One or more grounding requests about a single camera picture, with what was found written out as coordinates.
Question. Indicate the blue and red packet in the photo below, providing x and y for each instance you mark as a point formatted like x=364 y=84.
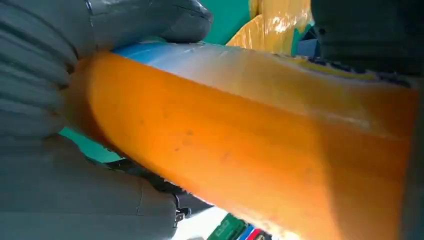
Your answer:
x=250 y=233

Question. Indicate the green plastic crate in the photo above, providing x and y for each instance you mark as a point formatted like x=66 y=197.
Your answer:
x=227 y=228

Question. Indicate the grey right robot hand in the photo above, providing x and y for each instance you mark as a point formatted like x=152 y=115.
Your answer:
x=82 y=198

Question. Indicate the crumpled yellow plastic bag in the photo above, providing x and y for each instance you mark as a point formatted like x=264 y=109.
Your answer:
x=265 y=30

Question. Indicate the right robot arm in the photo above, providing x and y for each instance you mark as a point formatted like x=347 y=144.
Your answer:
x=33 y=66

